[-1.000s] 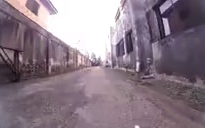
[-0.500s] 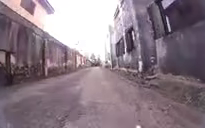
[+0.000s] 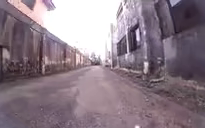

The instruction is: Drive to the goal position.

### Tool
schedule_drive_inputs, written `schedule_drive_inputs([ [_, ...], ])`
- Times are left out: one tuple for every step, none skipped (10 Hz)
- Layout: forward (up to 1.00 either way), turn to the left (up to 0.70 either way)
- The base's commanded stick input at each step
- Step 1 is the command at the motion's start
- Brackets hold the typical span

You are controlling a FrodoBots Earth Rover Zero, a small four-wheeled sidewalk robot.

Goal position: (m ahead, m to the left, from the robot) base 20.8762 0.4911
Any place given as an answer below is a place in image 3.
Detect trees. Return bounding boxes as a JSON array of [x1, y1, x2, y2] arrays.
[[89, 52, 103, 66]]

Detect worn grey asphalt road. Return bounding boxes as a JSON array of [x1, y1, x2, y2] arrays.
[[0, 64, 205, 128]]

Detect grey building with barred windows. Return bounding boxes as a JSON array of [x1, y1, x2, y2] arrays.
[[110, 0, 148, 73]]

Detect thick grey pole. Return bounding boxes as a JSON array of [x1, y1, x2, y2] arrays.
[[141, 0, 167, 82]]

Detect pink building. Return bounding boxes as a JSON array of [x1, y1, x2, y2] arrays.
[[8, 0, 56, 28]]

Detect grassy dirt verge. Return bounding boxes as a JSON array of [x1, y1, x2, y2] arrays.
[[111, 66, 205, 122]]

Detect long stained wall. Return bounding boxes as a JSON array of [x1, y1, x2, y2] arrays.
[[0, 1, 93, 84]]

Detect dark grey wall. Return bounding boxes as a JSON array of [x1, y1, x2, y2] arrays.
[[162, 0, 205, 85]]

